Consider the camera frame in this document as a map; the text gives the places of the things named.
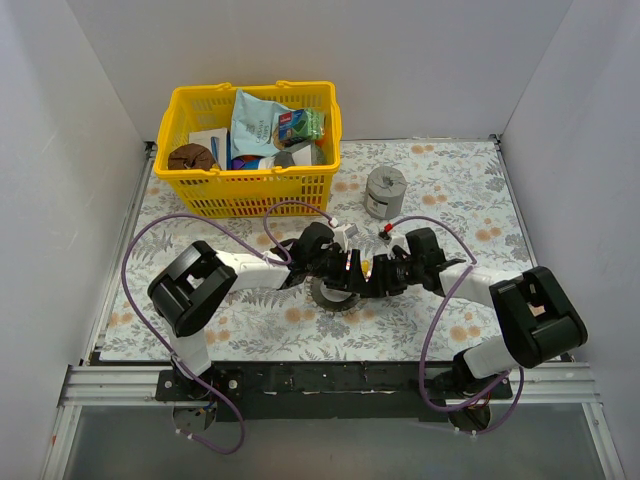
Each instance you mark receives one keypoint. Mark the light blue chips bag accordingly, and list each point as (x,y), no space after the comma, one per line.
(254,126)

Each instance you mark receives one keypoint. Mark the floral table mat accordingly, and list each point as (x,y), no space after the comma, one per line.
(458,189)

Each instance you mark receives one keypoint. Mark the brown round pouch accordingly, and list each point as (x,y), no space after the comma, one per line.
(191,156)

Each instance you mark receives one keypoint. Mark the white blue box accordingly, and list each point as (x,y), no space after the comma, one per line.
(216,141)

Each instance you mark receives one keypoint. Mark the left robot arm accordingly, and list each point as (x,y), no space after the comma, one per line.
(187,293)

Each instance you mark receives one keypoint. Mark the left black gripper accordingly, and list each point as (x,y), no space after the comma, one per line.
(338,270)

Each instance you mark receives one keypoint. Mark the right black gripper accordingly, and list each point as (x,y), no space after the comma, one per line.
(385,273)

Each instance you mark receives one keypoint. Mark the blue green sponge pack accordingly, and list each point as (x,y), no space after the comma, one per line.
(300,125)

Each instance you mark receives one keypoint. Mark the yellow plastic shopping basket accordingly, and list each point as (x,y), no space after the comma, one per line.
(219,194)

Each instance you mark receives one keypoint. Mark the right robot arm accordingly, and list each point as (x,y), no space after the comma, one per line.
(536,318)

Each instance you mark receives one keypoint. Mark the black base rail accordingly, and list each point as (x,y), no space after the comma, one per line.
(342,390)

